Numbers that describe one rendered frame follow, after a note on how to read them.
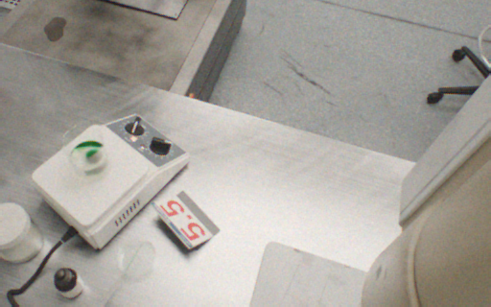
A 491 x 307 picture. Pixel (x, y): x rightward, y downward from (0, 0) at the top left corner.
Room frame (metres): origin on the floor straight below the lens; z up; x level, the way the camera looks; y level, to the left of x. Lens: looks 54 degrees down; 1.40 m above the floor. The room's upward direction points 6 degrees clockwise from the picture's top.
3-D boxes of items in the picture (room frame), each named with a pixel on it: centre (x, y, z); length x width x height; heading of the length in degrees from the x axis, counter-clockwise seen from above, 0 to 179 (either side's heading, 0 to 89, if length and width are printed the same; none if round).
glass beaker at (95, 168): (0.28, 0.20, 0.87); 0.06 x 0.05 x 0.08; 14
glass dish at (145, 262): (0.18, 0.12, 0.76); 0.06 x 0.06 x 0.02
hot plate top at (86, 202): (0.27, 0.20, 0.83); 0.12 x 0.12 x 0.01; 57
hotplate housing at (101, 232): (0.30, 0.18, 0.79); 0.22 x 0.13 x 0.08; 147
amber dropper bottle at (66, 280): (0.14, 0.20, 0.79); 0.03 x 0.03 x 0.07
